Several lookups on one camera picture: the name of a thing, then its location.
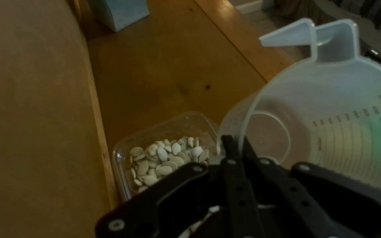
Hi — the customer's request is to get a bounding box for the blue cube tissue box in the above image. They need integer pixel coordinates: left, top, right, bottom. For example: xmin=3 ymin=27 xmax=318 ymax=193
xmin=89 ymin=0 xmax=150 ymax=33

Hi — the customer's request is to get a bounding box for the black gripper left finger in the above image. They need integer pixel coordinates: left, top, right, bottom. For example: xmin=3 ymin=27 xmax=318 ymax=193
xmin=95 ymin=133 xmax=263 ymax=238

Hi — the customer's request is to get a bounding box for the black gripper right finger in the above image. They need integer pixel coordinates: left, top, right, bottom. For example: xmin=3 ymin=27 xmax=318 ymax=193
xmin=242 ymin=133 xmax=381 ymax=238

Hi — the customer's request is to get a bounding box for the clear container of white beans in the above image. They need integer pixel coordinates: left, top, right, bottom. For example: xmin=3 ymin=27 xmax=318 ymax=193
xmin=111 ymin=109 xmax=222 ymax=202

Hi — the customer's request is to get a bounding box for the large wooden back panel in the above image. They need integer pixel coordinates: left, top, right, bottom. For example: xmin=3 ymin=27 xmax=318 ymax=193
xmin=0 ymin=0 xmax=119 ymax=238

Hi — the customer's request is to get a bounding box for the clear plastic measuring jug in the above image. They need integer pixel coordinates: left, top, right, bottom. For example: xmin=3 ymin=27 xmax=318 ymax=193
xmin=218 ymin=17 xmax=381 ymax=198

